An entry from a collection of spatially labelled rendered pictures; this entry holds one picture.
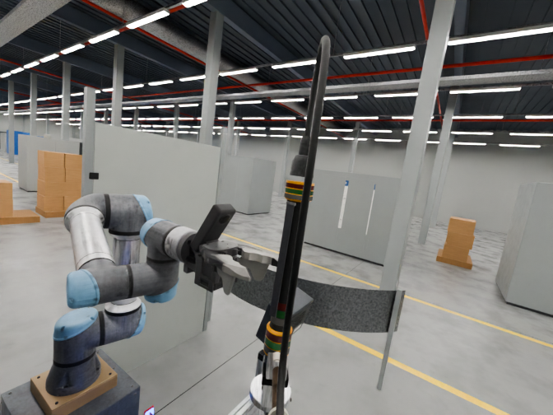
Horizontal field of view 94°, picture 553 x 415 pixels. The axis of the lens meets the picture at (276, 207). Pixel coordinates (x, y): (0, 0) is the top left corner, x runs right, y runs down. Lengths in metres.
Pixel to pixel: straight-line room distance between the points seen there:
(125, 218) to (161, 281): 0.37
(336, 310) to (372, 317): 0.33
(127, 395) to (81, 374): 0.17
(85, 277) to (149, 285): 0.12
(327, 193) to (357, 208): 0.86
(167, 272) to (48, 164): 7.81
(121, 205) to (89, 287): 0.40
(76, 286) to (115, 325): 0.51
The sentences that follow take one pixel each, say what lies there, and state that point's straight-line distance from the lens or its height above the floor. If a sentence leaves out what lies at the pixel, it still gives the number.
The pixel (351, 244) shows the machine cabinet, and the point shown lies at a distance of 6.72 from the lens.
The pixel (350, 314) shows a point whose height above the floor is 0.71.
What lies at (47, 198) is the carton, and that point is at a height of 0.47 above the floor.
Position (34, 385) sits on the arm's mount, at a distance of 1.30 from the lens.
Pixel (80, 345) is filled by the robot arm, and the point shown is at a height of 1.20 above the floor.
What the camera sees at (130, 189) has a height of 1.56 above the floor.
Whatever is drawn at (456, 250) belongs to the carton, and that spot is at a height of 0.40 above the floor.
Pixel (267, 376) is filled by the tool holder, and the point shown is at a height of 1.54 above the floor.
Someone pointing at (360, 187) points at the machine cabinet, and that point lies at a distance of 6.55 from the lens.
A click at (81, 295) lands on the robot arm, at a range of 0.65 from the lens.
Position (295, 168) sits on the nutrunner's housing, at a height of 1.85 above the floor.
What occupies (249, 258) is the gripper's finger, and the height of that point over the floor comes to 1.66.
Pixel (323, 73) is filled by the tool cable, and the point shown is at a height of 1.95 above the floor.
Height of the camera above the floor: 1.84
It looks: 8 degrees down
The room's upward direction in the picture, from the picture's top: 8 degrees clockwise
